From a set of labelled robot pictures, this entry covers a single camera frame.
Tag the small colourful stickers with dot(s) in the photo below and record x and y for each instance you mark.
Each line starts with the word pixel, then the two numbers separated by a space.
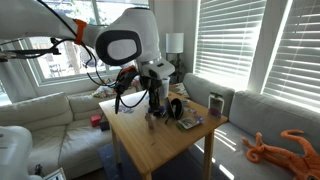
pixel 190 110

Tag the black wrist camera orange mount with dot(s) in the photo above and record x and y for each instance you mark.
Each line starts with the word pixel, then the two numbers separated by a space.
pixel 125 78

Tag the gray fabric sofa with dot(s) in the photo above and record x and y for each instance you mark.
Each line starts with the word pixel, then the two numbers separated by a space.
pixel 266 116

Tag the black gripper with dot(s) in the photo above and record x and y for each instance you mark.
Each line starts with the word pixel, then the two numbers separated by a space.
pixel 151 82

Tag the colourful flat card package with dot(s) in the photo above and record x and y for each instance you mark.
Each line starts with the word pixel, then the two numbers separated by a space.
pixel 189 122

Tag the light wooden table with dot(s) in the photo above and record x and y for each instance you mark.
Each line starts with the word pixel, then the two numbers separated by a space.
pixel 156 156

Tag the colourful patterned cloth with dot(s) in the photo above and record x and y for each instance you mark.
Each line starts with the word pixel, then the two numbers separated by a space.
pixel 103 91

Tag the wide white window blinds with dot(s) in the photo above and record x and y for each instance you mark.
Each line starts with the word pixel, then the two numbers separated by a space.
pixel 230 40

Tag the black headphones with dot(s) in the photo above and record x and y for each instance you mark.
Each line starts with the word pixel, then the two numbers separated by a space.
pixel 176 114

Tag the floor lamp cylinder shade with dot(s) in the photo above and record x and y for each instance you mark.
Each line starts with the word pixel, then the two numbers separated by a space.
pixel 174 42

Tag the dark blue rug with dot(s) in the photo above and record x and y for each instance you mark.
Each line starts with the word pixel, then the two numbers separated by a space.
pixel 110 163

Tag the white edged board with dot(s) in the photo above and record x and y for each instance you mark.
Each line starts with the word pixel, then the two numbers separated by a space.
pixel 55 175

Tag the white leather sofa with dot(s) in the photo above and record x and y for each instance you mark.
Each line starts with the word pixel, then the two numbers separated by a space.
pixel 56 133

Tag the small red box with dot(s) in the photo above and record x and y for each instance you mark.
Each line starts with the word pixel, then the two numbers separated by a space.
pixel 95 120

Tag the potted green plant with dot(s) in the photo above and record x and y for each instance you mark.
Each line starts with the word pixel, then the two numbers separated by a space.
pixel 178 68

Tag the small dark purple box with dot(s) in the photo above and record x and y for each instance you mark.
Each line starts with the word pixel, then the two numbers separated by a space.
pixel 104 126

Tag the orange octopus plush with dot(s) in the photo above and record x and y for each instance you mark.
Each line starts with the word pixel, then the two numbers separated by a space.
pixel 283 156

